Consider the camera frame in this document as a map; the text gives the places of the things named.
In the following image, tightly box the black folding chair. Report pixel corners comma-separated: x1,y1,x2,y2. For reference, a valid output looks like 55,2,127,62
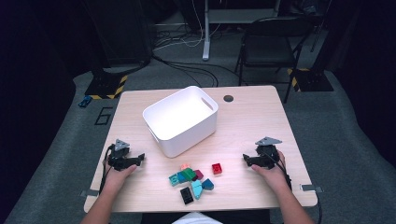
234,15,316,104

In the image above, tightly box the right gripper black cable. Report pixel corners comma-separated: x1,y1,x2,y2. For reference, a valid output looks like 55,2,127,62
270,151,323,224

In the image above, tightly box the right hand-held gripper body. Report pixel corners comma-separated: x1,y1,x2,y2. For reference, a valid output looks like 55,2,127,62
254,135,283,171

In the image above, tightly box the black toy brick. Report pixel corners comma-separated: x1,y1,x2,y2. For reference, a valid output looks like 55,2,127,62
179,187,194,205

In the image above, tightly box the grey metal table bracket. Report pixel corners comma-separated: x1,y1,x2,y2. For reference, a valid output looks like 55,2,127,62
79,189,100,198
299,184,324,193

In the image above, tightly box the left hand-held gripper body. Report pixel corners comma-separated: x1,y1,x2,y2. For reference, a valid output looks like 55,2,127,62
106,138,132,172

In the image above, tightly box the person's white shirt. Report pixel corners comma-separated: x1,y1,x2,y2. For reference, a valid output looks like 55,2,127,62
172,212,223,224

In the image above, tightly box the striped black stand base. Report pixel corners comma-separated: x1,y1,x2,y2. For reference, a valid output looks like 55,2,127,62
287,67,334,92
84,69,129,101

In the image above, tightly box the white floor cable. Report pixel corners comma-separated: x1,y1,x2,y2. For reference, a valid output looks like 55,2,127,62
153,0,205,52

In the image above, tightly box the person's left hand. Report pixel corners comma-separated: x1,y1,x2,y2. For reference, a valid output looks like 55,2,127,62
104,164,138,191

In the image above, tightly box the person's right hand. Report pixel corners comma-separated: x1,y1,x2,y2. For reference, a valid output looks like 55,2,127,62
251,150,290,192

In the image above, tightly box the turquoise sloped toy brick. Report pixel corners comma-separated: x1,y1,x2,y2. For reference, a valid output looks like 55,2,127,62
191,179,204,201

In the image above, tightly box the mint green toy brick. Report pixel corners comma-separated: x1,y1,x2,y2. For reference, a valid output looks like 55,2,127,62
168,174,181,188

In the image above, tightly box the white plastic bin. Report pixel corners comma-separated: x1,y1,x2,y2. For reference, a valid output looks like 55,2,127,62
142,85,219,159

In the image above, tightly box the black floor cable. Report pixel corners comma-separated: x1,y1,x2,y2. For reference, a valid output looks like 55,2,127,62
151,54,219,88

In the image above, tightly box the small blue floor object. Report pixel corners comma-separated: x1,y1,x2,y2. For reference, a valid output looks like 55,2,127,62
78,94,93,109

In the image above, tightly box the dark blue sloped toy brick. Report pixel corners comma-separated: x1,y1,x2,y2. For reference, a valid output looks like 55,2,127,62
201,178,215,191

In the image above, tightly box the large black panel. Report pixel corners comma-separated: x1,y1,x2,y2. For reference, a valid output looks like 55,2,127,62
82,0,153,68

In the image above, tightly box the white desk frame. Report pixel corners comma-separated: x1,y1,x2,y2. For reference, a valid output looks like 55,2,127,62
202,0,281,62

